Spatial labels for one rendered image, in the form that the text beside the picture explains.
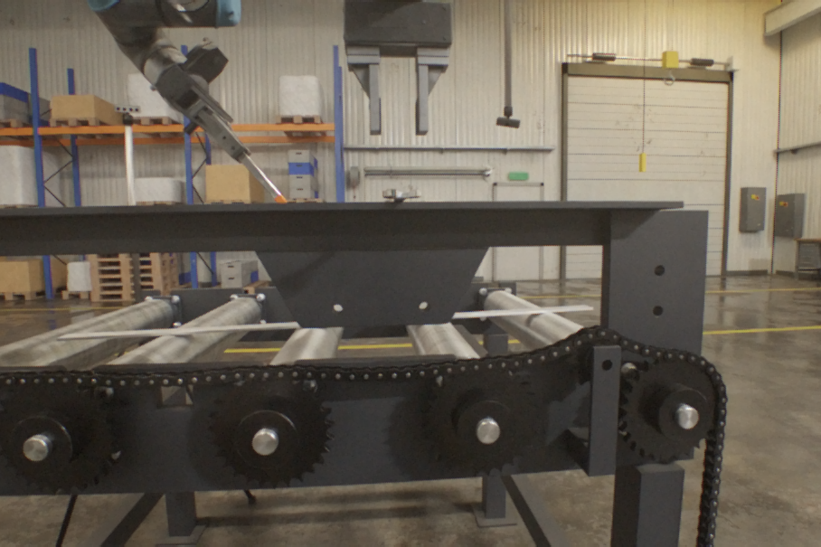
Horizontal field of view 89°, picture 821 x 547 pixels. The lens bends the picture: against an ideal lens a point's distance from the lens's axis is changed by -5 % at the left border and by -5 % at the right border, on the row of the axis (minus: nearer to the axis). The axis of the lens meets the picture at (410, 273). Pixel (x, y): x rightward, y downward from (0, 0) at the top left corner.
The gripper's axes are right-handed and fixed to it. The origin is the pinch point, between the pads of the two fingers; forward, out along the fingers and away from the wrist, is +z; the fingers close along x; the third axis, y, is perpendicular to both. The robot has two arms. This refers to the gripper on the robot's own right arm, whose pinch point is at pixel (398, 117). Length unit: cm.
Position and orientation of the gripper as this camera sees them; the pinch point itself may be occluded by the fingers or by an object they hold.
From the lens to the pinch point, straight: 58.1
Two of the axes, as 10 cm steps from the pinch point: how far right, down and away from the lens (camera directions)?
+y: -0.9, -0.9, 9.9
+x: -10.0, 0.2, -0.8
